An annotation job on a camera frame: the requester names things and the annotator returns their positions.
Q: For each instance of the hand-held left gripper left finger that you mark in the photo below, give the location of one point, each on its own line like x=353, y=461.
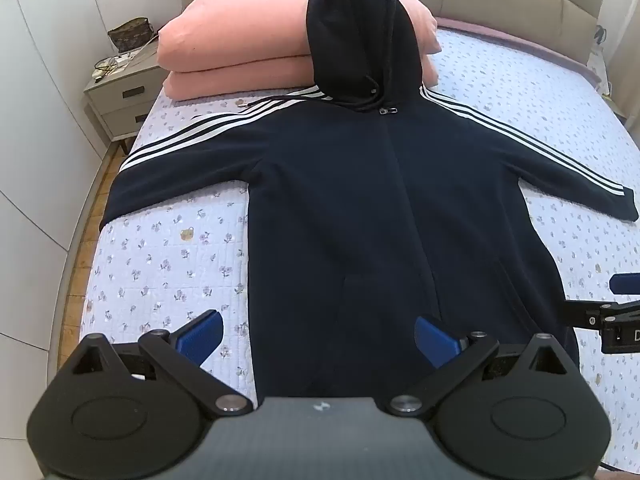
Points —
x=205, y=332

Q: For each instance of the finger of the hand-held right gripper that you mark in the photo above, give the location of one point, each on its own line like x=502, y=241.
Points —
x=580, y=311
x=627, y=283

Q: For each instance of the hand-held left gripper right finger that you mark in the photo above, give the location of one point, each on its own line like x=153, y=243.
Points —
x=434, y=342

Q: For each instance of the navy hoodie with white stripes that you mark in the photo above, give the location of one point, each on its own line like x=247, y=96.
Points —
x=370, y=200

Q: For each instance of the floral quilted bed sheet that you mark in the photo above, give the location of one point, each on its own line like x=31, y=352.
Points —
x=175, y=265

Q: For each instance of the white printed pillow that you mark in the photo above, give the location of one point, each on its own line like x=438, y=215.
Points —
x=599, y=52

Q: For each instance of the grey two-drawer nightstand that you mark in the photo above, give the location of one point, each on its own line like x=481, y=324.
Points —
x=122, y=102

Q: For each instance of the white wardrobe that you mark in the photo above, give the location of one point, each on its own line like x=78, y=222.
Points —
x=35, y=135

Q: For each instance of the brown patterned bag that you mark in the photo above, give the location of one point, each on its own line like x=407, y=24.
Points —
x=131, y=32

